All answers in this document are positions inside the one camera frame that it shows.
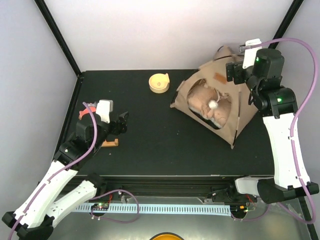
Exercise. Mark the yellow round object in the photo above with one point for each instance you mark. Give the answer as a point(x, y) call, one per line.
point(166, 236)

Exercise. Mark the beige patterned pillow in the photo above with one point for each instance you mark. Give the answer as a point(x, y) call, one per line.
point(199, 96)

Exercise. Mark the right black frame post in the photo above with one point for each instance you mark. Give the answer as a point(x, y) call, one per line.
point(288, 18)

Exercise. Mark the left small circuit board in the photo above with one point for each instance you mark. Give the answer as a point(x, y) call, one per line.
point(100, 206)

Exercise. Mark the beige cat-ear bowl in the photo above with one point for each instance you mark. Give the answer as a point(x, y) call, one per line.
point(159, 83)

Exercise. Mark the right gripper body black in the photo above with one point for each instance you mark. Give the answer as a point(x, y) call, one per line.
point(235, 67)

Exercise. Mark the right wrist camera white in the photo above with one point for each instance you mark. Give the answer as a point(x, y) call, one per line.
point(249, 53)

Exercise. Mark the wooden bowl stand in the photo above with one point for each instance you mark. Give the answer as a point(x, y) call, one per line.
point(107, 144)

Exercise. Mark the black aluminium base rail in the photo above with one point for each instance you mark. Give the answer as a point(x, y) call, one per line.
point(166, 186)

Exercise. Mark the right small circuit board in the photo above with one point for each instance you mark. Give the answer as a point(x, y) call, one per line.
point(240, 208)

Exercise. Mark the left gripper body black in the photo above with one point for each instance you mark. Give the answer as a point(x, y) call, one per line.
point(117, 130)

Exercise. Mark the white pompom toy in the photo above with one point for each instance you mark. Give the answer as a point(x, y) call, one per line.
point(213, 104)

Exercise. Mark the pink cat-ear bowl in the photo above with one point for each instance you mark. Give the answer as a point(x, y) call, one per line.
point(86, 111)

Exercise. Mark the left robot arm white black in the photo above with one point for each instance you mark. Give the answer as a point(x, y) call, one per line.
point(37, 217)

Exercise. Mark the left black frame post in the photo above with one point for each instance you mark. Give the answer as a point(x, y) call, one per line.
point(48, 17)

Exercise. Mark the black frame post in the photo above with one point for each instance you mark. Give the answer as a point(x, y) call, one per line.
point(288, 18)
point(48, 17)

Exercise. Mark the small circuit board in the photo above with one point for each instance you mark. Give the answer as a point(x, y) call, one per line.
point(240, 208)
point(100, 206)

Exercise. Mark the white slotted cable duct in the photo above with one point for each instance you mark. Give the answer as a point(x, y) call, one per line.
point(166, 209)

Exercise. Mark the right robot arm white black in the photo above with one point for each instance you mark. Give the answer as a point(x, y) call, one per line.
point(261, 71)

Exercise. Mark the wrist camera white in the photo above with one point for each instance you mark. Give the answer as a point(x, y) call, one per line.
point(103, 109)
point(249, 53)

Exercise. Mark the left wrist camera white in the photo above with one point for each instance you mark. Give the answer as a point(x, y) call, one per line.
point(103, 109)

